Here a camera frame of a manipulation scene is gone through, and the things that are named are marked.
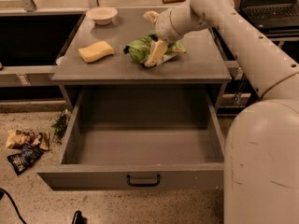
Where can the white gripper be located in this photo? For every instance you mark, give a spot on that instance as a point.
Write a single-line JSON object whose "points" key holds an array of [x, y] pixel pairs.
{"points": [[163, 25]]}

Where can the green rice chip bag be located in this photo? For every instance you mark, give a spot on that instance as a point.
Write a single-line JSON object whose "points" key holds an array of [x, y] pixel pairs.
{"points": [[139, 50]]}

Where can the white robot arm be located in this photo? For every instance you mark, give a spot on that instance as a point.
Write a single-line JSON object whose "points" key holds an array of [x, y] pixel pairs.
{"points": [[261, 154]]}

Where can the grey cabinet with top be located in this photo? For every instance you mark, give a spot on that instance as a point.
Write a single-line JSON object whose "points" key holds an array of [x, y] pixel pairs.
{"points": [[200, 64]]}

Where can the open grey top drawer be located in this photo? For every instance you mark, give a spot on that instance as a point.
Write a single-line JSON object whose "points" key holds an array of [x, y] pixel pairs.
{"points": [[113, 133]]}

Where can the green snack bag on floor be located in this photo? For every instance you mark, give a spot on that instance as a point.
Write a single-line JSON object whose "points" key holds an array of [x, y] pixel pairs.
{"points": [[60, 125]]}

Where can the tan snack bag on floor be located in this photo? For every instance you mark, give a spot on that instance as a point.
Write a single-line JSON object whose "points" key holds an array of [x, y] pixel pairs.
{"points": [[16, 139]]}

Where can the dark blue snack bag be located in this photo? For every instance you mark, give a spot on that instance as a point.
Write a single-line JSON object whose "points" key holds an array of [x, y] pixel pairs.
{"points": [[25, 159]]}

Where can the white bowl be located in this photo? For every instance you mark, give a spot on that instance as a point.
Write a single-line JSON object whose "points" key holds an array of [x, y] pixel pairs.
{"points": [[102, 15]]}

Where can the yellow sponge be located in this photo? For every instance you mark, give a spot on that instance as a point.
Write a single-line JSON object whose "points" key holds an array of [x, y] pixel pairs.
{"points": [[95, 52]]}

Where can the black laptop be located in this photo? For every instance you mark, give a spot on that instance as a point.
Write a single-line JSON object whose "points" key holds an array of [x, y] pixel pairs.
{"points": [[270, 14]]}

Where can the black side table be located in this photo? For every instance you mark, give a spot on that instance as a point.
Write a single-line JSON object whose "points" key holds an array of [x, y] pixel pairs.
{"points": [[283, 34]]}

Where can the black drawer handle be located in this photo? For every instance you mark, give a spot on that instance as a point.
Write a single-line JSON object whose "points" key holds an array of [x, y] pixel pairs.
{"points": [[143, 182]]}

